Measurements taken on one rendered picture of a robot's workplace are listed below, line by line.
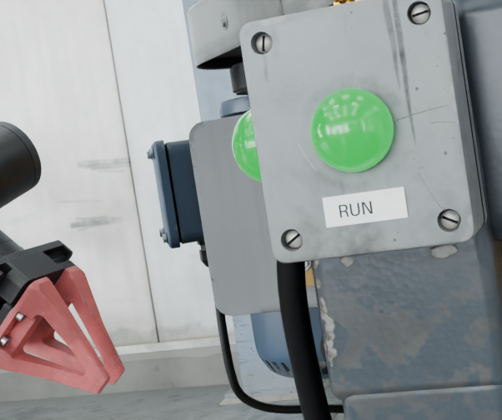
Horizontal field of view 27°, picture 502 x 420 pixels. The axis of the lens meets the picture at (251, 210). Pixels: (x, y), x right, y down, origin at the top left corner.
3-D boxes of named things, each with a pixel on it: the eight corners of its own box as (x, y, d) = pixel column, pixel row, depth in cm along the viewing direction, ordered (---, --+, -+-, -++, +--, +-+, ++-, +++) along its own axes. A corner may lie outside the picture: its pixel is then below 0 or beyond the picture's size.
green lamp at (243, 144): (228, 189, 40) (216, 112, 40) (252, 183, 43) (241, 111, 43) (291, 180, 39) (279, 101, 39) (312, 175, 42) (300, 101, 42)
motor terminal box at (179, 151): (169, 279, 87) (147, 141, 87) (165, 268, 97) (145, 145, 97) (266, 262, 88) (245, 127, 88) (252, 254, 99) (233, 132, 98)
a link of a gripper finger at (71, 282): (159, 332, 71) (57, 245, 72) (114, 357, 64) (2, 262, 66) (107, 405, 73) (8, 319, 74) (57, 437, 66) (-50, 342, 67)
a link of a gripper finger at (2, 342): (162, 330, 71) (60, 244, 73) (117, 355, 64) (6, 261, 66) (109, 402, 73) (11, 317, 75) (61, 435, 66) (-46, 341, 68)
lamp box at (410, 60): (273, 265, 39) (236, 24, 38) (304, 249, 43) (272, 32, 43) (476, 241, 36) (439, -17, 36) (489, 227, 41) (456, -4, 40)
